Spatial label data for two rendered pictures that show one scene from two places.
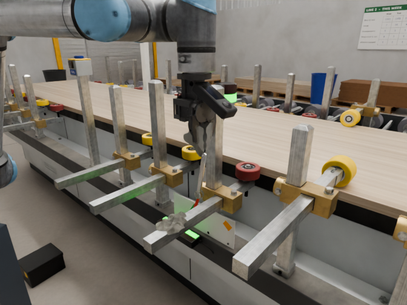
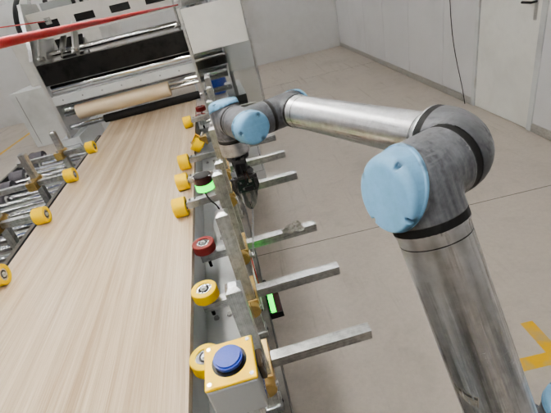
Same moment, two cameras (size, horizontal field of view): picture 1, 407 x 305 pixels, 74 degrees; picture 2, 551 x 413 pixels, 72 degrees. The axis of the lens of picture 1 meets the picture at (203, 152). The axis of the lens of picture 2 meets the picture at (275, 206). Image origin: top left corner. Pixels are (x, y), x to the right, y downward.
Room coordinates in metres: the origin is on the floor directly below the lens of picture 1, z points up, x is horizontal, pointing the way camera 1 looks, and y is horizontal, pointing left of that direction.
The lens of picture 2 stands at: (1.41, 0.86, 1.64)
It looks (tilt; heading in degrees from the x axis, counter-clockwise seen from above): 30 degrees down; 225
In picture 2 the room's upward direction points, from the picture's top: 14 degrees counter-clockwise
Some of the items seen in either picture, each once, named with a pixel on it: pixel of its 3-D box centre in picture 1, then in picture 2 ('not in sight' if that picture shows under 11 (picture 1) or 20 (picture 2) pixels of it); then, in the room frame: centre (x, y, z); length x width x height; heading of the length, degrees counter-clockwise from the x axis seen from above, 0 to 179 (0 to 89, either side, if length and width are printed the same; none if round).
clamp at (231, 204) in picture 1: (220, 195); (240, 249); (0.73, -0.05, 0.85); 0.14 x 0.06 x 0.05; 48
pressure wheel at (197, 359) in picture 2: (151, 146); (211, 369); (1.14, 0.23, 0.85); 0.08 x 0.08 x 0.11
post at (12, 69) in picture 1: (20, 100); not in sight; (1.90, 1.28, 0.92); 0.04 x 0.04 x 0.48; 48
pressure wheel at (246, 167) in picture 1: (246, 180); (207, 253); (0.81, -0.14, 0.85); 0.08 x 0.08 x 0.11
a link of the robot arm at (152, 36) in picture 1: (148, 21); (248, 123); (0.71, 0.13, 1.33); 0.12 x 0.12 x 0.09; 70
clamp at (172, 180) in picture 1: (165, 173); (249, 297); (0.89, 0.14, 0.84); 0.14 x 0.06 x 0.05; 48
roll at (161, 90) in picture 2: not in sight; (147, 93); (-0.41, -2.16, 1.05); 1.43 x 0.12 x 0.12; 138
